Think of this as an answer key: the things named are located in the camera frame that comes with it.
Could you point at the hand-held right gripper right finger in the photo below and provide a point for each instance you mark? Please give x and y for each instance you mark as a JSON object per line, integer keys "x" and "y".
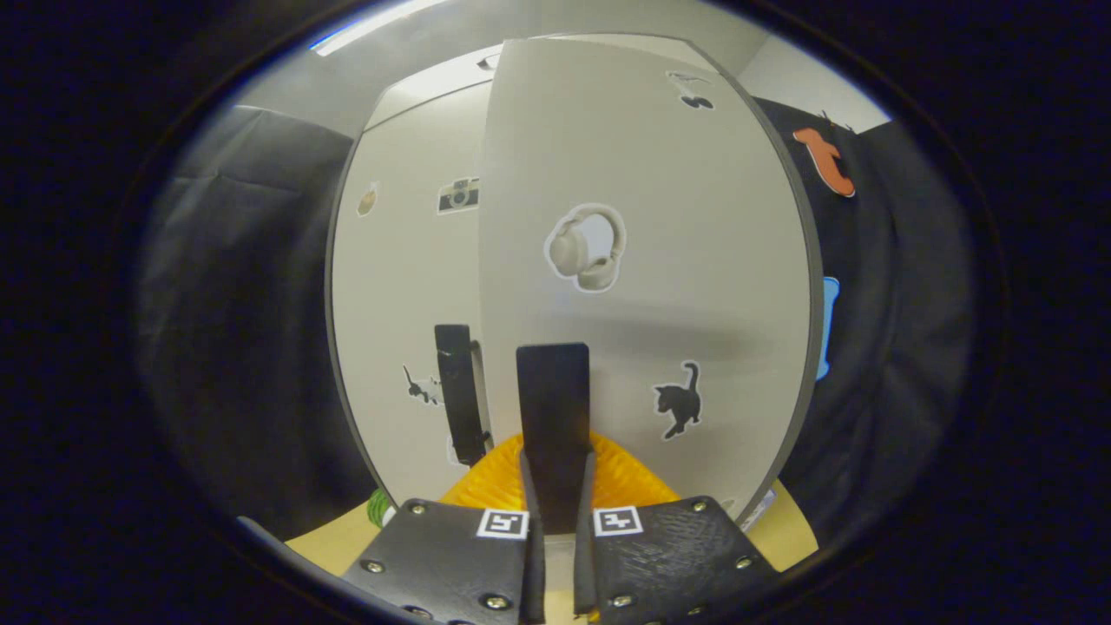
{"x": 585, "y": 564}

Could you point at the black cloth clip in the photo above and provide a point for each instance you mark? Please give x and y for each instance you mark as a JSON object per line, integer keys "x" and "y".
{"x": 835, "y": 121}

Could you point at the shoe cabinet door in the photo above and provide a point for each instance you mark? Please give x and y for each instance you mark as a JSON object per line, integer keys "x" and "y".
{"x": 651, "y": 174}
{"x": 391, "y": 286}

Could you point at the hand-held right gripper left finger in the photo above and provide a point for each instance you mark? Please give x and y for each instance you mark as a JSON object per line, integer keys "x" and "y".
{"x": 532, "y": 573}

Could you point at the green striped object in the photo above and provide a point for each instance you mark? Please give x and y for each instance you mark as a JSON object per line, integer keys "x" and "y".
{"x": 379, "y": 509}

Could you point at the grey double-door shoe cabinet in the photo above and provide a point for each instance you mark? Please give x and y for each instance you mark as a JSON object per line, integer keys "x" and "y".
{"x": 757, "y": 514}

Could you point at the black backdrop cloth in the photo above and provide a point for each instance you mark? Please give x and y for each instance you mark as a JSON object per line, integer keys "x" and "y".
{"x": 234, "y": 304}

